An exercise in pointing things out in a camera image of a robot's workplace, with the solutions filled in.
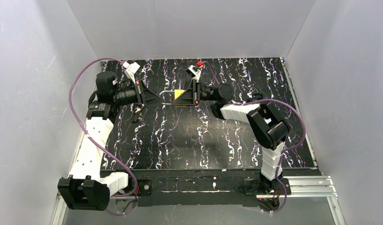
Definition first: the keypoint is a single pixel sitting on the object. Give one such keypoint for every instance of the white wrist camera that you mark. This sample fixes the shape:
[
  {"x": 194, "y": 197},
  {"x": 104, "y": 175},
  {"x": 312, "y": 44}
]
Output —
[
  {"x": 195, "y": 70},
  {"x": 130, "y": 70}
]

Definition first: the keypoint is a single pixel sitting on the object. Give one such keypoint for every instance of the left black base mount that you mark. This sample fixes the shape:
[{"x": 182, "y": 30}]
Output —
[{"x": 144, "y": 188}]

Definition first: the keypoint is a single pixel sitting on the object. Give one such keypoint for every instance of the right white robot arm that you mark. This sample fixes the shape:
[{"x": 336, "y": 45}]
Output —
[{"x": 269, "y": 127}]

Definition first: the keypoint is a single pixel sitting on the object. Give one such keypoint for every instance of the black key fob with lanyard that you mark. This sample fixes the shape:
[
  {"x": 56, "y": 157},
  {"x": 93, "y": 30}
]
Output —
[{"x": 137, "y": 110}]

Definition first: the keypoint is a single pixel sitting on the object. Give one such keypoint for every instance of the brass padlock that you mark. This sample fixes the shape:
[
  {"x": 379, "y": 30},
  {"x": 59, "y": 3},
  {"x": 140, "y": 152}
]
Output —
[{"x": 173, "y": 95}]

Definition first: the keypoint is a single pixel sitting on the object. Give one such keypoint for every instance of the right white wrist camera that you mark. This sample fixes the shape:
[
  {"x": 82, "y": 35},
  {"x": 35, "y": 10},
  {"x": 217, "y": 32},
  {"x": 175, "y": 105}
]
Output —
[{"x": 195, "y": 70}]

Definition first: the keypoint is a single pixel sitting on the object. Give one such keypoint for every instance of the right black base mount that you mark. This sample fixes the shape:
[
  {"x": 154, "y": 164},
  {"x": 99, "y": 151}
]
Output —
[{"x": 261, "y": 185}]

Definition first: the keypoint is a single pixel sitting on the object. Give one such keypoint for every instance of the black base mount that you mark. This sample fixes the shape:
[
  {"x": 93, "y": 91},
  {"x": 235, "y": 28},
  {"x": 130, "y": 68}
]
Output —
[
  {"x": 144, "y": 188},
  {"x": 261, "y": 185}
]

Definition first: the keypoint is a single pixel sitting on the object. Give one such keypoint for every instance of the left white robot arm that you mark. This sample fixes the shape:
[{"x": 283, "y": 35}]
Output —
[{"x": 84, "y": 188}]

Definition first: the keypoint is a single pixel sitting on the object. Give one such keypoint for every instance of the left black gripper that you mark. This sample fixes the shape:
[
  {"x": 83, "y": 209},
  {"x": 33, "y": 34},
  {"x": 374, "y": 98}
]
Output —
[{"x": 139, "y": 93}]

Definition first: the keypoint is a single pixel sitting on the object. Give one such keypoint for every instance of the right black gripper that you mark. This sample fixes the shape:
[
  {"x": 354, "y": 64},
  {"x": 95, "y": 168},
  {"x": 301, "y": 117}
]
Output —
[{"x": 195, "y": 93}]

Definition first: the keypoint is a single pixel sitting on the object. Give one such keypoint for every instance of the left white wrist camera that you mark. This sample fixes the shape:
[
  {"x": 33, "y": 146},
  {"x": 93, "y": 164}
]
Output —
[{"x": 130, "y": 70}]

